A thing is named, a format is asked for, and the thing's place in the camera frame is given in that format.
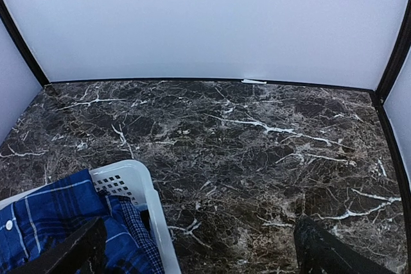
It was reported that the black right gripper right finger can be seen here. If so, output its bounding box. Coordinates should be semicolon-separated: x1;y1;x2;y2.
293;216;391;273

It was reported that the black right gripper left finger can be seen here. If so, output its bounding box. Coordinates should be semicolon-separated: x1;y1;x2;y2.
11;218;107;273

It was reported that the blue plaid long sleeve shirt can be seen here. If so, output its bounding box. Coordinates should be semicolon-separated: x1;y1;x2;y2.
1;169;152;273

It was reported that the blue small-check shirt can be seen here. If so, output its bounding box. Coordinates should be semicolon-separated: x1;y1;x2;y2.
119;196;165;273

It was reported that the white plastic laundry basket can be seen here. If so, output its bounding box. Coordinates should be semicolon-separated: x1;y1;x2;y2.
1;160;180;273

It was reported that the white tape scrap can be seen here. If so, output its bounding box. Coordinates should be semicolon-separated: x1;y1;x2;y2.
241;79;267;85

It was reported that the black frame post right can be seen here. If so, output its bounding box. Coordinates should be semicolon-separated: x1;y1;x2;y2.
369;0;411;210

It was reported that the black frame post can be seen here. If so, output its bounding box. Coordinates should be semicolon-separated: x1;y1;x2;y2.
1;0;50;87
369;0;411;210

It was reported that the black frame post left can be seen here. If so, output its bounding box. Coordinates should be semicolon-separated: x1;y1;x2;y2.
1;0;50;87

